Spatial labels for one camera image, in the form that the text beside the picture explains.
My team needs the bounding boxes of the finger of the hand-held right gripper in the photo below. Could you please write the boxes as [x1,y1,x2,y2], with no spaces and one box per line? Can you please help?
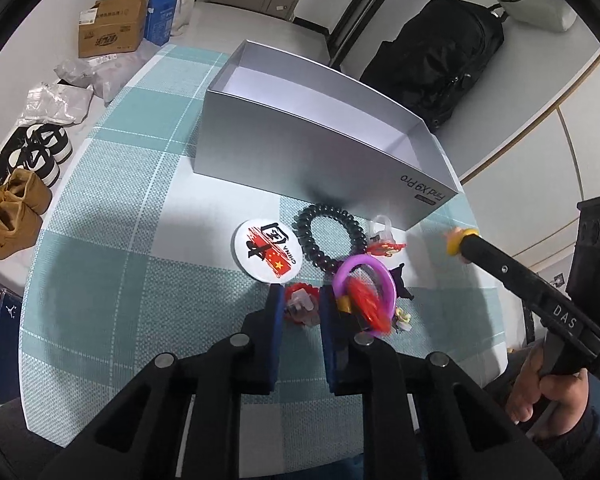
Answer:
[459,232,600,357]

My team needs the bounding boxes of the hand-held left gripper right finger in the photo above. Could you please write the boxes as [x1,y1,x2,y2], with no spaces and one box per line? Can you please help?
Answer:
[320,291,571,480]

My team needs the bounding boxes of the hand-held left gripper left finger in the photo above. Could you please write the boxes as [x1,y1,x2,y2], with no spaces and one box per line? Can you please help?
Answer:
[40,284,287,480]

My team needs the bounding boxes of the red flower hair clip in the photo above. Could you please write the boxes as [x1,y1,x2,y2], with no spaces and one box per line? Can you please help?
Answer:
[282,282,323,328]

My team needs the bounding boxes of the yellow ring peach toy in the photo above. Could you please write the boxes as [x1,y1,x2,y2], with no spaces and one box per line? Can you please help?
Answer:
[442,227,481,262]

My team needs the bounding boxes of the round white printed badge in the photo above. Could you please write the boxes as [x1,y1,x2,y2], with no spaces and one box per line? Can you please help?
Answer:
[232,217,301,279]

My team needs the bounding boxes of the purple ring bracelet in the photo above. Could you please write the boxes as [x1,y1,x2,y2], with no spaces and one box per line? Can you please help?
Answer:
[331,254,397,333]

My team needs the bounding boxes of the black bow charm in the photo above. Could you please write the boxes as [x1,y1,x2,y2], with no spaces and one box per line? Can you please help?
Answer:
[387,262,421,303]

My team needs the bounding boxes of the black beaded bracelet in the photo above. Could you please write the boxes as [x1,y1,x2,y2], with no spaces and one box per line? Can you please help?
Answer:
[292,203,368,273]

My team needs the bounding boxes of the clear clip with red charm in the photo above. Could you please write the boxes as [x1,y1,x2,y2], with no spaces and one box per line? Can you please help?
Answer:
[366,214,408,259]

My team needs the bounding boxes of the silver cardboard box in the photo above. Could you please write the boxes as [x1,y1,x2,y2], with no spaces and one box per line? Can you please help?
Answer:
[195,39,463,231]

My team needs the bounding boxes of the person's right hand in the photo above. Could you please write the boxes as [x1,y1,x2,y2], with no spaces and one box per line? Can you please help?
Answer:
[507,342,593,427]

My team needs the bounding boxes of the red tassel charm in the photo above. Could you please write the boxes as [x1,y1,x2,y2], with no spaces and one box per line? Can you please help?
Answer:
[344,280,393,335]

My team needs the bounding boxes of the teal checkered tablecloth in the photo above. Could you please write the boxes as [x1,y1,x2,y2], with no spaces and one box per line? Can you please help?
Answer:
[17,45,531,461]

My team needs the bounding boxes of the black backpack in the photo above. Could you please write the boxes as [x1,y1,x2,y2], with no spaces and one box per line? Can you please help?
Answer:
[360,0,508,133]

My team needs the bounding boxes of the dark blue shoe box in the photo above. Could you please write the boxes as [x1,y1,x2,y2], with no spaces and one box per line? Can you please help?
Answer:
[0,270,31,403]

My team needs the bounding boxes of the brown suede boot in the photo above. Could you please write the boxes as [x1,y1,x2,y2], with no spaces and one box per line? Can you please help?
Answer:
[0,167,54,216]
[0,195,43,261]

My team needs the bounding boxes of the grey plastic bag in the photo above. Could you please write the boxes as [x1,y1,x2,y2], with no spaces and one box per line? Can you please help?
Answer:
[54,57,103,88]
[92,57,152,106]

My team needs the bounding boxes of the black and white sneaker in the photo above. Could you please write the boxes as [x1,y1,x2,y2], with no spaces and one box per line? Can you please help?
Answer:
[5,145,61,188]
[24,124,74,163]

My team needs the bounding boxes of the clear plastic bags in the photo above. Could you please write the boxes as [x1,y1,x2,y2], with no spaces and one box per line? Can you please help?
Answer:
[17,82,96,128]

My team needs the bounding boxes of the blue carton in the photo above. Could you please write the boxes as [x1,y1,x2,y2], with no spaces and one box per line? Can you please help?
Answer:
[144,0,179,47]

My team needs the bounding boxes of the brown cardboard box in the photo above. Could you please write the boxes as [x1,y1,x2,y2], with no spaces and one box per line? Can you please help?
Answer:
[77,0,150,59]

